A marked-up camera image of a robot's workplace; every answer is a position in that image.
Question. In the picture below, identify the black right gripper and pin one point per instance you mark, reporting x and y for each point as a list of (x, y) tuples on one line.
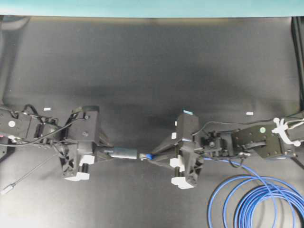
[(187, 162)]

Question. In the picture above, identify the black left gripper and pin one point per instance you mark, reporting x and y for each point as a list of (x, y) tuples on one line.
[(77, 149)]

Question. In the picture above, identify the grey USB hub with cable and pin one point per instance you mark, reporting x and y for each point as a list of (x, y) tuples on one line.
[(113, 152)]

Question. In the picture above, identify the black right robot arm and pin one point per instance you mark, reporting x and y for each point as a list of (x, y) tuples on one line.
[(272, 139)]

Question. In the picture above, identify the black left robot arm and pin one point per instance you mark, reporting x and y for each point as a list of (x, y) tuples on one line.
[(28, 128)]

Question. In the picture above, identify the black frame post right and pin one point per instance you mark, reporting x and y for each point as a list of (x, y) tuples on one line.
[(297, 29)]

